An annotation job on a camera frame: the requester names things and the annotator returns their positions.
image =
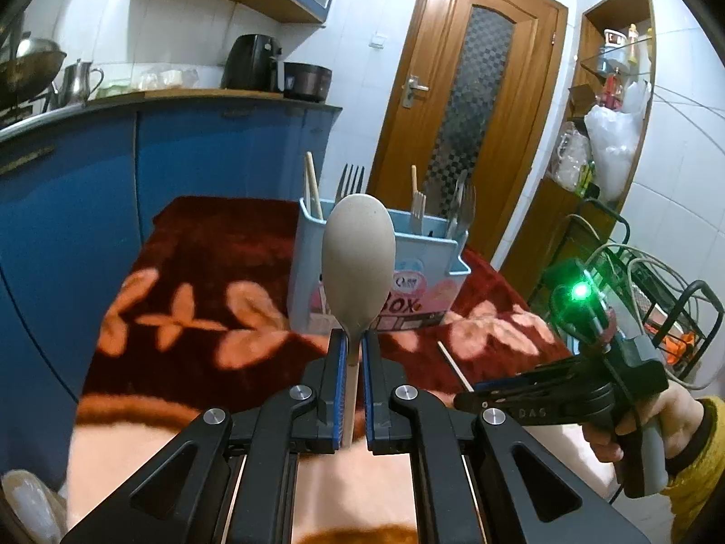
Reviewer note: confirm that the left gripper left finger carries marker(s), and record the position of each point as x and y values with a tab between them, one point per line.
229	477

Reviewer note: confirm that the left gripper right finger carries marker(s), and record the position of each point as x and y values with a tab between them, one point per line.
479	481

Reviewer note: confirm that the beige spoon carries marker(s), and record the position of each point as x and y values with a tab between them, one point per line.
358	259

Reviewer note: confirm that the light blue utensil box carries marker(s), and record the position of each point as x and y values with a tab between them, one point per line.
429	273

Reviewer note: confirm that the chopstick pair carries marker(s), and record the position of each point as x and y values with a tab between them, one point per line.
306	195
315	206

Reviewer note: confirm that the stainless steel fork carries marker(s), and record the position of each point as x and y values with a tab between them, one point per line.
350	181

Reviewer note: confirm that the bamboo chopstick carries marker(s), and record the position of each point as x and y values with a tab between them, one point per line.
414	191

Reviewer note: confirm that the person's right hand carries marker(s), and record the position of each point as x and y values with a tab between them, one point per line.
680	416

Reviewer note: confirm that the white plastic bag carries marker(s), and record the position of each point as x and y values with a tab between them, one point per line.
614	137

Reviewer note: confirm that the wooden niche shelf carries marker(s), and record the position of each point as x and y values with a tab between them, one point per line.
579	202

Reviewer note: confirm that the blue base cabinets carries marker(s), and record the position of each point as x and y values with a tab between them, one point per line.
79	189

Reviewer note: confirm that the wooden door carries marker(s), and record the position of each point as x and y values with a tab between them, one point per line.
491	66

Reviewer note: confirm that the dark rice cooker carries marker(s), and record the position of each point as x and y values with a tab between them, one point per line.
306	82

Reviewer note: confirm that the wooden cutting board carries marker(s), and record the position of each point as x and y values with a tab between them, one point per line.
187	94

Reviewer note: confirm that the black air fryer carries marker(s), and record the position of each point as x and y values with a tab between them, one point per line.
252	64

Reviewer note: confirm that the steel kettle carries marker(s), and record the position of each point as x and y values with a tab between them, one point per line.
76	84

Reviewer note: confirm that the wok with lid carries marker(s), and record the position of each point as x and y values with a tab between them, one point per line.
28	65

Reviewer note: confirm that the metal door handle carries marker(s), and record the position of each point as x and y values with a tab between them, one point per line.
412	89

